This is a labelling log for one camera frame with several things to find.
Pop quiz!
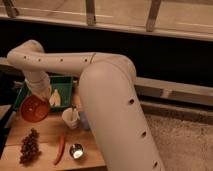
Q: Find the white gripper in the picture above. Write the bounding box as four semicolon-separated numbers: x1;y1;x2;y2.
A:
33;85;52;101

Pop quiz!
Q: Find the orange bowl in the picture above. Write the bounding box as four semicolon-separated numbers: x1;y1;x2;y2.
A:
19;95;50;123

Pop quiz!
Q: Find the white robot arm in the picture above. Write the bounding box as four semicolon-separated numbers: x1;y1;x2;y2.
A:
7;40;166;171

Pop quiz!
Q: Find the green plastic tray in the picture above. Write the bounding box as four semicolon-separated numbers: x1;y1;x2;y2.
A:
13;76;73;112

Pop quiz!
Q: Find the yellow corn cob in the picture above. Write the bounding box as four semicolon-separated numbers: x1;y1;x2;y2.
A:
49;89;61;107

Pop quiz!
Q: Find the white cup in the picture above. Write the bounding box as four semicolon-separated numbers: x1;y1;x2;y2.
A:
62;108;79;130

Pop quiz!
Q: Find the blue sponge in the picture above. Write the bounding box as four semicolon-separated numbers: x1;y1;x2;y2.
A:
79;111;90;131

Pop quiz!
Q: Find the red chili pepper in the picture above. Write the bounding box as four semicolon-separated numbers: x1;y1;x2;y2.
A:
53;134;65;165

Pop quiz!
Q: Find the wooden board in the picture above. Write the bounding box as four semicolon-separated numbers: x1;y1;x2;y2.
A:
0;112;105;171

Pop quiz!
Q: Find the bunch of dark grapes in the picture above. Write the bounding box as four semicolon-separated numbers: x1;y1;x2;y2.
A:
19;128;40;165

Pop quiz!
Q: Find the small metal cup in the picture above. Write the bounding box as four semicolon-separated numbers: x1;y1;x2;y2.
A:
69;143;84;160

